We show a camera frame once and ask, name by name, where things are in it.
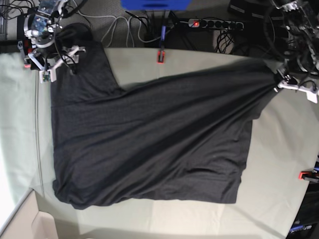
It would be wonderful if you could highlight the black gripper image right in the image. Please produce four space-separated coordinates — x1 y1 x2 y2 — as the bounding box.
274 66 297 92

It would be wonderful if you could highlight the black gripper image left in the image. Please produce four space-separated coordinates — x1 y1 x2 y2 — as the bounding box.
32 47 80 75

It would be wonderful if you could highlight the dark grey t-shirt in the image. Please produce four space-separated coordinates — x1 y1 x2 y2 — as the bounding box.
51 42 276 210

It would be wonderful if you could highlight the left red black clamp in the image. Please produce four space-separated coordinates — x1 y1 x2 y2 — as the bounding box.
17 14 35 69

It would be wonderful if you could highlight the red black clamp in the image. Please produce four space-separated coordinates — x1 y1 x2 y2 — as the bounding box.
156 24 167 64
299 158 319 183
17 14 35 69

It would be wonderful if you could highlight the black round stool seat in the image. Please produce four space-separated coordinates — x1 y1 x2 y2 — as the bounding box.
57 23 93 47

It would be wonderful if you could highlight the light green table cloth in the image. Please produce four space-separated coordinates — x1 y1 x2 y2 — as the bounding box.
0 53 319 239

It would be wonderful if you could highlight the blue box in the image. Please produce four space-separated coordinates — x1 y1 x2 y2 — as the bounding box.
121 0 191 10

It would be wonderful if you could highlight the right red black clamp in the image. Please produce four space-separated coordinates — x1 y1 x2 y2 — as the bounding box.
299 158 319 183

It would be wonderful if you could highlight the black power strip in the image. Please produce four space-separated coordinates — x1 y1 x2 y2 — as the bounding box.
188 18 245 31

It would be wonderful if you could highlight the middle red black clamp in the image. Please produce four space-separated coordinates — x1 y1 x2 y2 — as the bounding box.
156 24 167 64

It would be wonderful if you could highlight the beige plastic bin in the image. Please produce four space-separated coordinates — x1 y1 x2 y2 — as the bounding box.
0 189 58 239

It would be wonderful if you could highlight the white cable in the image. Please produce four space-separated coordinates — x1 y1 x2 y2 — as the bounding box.
72 0 162 48

